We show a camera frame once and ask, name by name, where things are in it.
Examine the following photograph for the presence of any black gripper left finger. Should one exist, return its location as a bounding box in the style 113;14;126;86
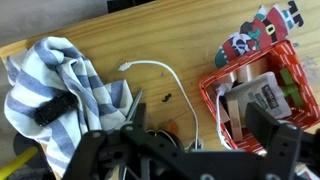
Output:
63;103;148;180

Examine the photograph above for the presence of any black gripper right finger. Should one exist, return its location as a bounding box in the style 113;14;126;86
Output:
245;102;320;180

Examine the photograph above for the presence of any light wooden chip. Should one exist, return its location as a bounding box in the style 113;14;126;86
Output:
216;99;231;125
226;99;245;143

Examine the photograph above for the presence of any red woven basket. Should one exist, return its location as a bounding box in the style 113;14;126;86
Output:
198;39;320;155

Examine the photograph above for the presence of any black plastic clip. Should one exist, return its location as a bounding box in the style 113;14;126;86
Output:
34;93;80;127

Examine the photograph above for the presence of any white pouch with green cap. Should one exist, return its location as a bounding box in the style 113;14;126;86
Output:
223;68;306;121

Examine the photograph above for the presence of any black moustache sticker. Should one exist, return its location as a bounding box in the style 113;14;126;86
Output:
161;93;173;103

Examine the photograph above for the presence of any blue white striped cloth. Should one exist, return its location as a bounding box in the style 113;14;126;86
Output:
3;35;138;178

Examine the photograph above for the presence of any Santa Claus sticker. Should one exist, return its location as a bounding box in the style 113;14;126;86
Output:
214;0;305;69

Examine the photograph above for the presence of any yellow handled tool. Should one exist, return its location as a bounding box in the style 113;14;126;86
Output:
0;145;40;180

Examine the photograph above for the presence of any white USB cable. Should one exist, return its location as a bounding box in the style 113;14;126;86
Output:
118;59;241;152

